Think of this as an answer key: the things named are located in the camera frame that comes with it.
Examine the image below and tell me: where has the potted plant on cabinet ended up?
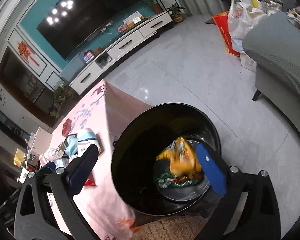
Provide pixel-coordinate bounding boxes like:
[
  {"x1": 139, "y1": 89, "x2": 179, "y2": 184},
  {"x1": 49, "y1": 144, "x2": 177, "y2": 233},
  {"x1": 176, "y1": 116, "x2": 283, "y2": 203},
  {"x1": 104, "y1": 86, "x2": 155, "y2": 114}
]
[{"x1": 142, "y1": 0, "x2": 163, "y2": 15}]

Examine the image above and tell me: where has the potted plant by curtain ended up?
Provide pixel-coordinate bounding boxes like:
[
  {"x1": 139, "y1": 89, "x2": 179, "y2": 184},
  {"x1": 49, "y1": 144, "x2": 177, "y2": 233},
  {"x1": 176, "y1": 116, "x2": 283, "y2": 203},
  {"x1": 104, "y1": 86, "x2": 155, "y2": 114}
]
[{"x1": 167, "y1": 3, "x2": 185, "y2": 23}]

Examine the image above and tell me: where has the yellow snack wrapper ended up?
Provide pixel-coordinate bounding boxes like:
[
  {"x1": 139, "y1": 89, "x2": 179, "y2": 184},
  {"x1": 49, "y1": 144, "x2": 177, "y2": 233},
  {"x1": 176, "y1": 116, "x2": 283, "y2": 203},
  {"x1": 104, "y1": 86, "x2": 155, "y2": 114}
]
[{"x1": 156, "y1": 137, "x2": 202, "y2": 177}]

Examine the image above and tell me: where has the black round trash bin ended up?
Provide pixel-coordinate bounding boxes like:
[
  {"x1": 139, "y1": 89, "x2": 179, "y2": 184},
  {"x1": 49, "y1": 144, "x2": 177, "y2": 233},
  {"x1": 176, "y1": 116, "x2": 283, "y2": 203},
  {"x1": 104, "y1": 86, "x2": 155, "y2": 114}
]
[{"x1": 111, "y1": 102, "x2": 222, "y2": 217}]

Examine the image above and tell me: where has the red paper shopping bag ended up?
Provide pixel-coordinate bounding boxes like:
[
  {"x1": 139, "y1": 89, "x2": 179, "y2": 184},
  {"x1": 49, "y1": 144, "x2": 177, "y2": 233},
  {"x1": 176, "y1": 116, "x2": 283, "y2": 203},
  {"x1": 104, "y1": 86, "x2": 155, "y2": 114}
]
[{"x1": 212, "y1": 11, "x2": 239, "y2": 56}]

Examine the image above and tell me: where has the striped tissue pack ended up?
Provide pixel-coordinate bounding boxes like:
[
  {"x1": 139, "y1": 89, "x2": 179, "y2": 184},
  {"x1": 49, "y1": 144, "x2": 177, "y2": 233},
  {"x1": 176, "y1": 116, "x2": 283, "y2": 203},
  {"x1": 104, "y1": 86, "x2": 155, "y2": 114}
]
[{"x1": 77, "y1": 128, "x2": 102, "y2": 157}]

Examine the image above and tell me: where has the white TV cabinet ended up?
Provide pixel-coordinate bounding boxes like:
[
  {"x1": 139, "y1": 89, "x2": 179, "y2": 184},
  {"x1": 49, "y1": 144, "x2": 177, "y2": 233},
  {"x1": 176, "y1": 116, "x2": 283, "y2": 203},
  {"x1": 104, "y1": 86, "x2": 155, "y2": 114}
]
[{"x1": 70, "y1": 11, "x2": 172, "y2": 94}]

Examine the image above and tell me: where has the grey sofa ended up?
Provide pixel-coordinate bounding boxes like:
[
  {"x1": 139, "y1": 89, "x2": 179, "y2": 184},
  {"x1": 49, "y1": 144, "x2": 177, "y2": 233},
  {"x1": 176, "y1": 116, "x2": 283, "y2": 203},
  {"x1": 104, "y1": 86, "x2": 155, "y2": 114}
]
[{"x1": 243, "y1": 12, "x2": 300, "y2": 134}]

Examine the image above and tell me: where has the large floor plant dark pot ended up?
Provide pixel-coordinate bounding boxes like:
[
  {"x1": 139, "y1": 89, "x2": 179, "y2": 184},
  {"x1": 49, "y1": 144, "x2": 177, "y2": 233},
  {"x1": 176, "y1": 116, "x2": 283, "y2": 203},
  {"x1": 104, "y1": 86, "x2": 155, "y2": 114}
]
[{"x1": 49, "y1": 84, "x2": 73, "y2": 119}]

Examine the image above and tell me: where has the pink floral tablecloth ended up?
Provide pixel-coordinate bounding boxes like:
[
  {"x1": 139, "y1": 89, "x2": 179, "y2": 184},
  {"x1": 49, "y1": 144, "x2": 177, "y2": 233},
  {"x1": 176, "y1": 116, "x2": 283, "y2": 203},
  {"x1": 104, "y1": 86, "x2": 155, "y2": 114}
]
[{"x1": 39, "y1": 78, "x2": 153, "y2": 240}]

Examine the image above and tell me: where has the red Chunghwa cigarette box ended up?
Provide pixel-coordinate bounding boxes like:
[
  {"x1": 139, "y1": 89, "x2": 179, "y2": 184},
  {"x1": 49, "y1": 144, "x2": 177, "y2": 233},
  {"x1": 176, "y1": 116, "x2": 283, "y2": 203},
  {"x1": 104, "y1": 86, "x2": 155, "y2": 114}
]
[{"x1": 62, "y1": 119, "x2": 72, "y2": 137}]

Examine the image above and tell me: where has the QR code stand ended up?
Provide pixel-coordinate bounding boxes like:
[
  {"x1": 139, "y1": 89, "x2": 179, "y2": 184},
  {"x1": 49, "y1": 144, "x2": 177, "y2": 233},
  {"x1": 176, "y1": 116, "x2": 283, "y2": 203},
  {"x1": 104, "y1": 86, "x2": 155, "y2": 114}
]
[{"x1": 83, "y1": 51, "x2": 94, "y2": 63}]

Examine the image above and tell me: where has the green wrapper in bin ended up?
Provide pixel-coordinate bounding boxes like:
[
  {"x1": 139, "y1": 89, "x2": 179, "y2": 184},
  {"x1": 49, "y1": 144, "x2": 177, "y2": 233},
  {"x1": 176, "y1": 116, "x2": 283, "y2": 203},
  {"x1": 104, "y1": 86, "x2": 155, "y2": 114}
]
[{"x1": 155, "y1": 172, "x2": 204, "y2": 189}]

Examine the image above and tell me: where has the white certificate card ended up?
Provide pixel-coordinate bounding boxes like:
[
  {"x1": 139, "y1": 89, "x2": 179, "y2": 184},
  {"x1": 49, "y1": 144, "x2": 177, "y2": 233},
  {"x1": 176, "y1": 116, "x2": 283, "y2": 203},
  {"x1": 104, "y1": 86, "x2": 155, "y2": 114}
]
[{"x1": 123, "y1": 11, "x2": 145, "y2": 28}]

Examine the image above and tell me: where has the red Chinese knot decoration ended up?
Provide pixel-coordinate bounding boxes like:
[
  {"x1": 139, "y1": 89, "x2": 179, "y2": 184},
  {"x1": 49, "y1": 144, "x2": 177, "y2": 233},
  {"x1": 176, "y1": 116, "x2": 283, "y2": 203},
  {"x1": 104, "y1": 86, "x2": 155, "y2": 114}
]
[{"x1": 17, "y1": 41, "x2": 40, "y2": 67}]

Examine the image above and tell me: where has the light blue face mask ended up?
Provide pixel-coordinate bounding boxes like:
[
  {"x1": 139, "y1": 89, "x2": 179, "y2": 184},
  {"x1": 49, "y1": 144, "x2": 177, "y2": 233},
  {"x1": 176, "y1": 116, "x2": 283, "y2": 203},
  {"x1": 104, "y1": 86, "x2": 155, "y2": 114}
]
[{"x1": 64, "y1": 134, "x2": 78, "y2": 158}]

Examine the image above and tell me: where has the large black television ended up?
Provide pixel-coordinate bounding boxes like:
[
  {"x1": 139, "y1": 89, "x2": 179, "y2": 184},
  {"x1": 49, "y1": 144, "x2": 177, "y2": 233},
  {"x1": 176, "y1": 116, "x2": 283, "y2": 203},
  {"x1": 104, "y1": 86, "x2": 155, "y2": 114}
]
[{"x1": 37, "y1": 0, "x2": 141, "y2": 59}]

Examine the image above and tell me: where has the white plastic bag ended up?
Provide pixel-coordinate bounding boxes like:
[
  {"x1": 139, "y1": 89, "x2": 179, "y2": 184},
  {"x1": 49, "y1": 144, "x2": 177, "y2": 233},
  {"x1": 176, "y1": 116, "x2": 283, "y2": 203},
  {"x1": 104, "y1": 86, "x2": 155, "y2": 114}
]
[{"x1": 226, "y1": 0, "x2": 268, "y2": 53}]

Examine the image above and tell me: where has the yellow cloth on chair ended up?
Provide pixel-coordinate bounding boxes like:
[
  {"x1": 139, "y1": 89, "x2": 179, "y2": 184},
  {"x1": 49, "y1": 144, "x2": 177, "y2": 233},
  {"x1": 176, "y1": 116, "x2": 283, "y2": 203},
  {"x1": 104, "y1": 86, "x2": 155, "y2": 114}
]
[{"x1": 13, "y1": 149, "x2": 25, "y2": 167}]

